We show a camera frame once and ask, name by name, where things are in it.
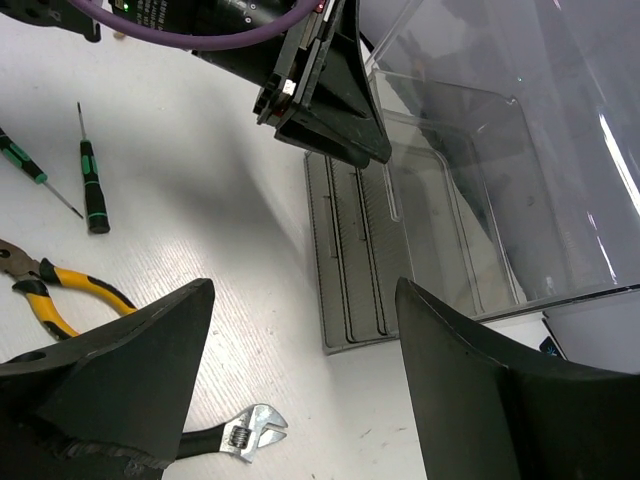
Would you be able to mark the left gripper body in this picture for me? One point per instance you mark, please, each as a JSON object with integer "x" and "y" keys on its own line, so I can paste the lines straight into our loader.
{"x": 267, "y": 43}

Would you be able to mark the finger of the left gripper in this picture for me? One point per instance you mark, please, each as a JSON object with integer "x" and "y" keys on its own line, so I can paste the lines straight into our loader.
{"x": 334, "y": 112}

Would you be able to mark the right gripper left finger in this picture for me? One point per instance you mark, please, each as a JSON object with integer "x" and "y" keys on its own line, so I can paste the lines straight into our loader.
{"x": 110, "y": 403}

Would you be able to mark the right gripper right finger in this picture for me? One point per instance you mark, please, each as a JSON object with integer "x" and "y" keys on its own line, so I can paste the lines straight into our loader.
{"x": 488, "y": 407}

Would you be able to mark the black handle adjustable wrench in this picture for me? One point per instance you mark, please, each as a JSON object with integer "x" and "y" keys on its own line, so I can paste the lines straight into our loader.
{"x": 255, "y": 427}

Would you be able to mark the clear plastic drawer organizer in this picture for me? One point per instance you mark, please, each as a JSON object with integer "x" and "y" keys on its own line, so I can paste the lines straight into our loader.
{"x": 513, "y": 183}

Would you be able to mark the blue label sticker right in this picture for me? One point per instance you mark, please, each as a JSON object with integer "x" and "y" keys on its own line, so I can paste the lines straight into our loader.
{"x": 550, "y": 347}

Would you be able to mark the green black screwdriver upper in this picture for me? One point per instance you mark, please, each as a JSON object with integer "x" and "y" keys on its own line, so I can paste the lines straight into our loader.
{"x": 95, "y": 205}

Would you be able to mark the green black screwdriver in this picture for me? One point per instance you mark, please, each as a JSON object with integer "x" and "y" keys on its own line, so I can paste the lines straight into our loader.
{"x": 19, "y": 158}
{"x": 95, "y": 205}

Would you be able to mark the green black screwdriver lower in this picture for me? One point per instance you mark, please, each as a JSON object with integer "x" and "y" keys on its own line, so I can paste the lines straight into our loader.
{"x": 19, "y": 158}

